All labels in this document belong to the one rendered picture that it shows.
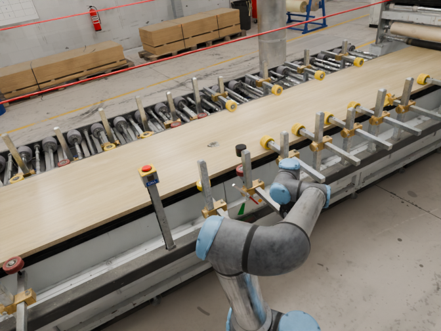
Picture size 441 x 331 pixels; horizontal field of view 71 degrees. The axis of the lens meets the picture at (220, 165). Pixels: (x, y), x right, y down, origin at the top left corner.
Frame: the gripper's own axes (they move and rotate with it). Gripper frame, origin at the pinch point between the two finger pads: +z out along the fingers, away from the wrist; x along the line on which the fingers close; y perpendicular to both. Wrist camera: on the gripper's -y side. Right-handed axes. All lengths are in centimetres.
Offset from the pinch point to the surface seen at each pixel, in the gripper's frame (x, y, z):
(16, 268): -124, -40, -9
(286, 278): 14, -21, 82
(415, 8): 254, -123, -45
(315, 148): 42, -27, -13
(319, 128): 44, -27, -25
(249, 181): -4.5, -27.6, -10.0
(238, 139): 16, -73, -9
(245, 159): -5.3, -27.2, -25.3
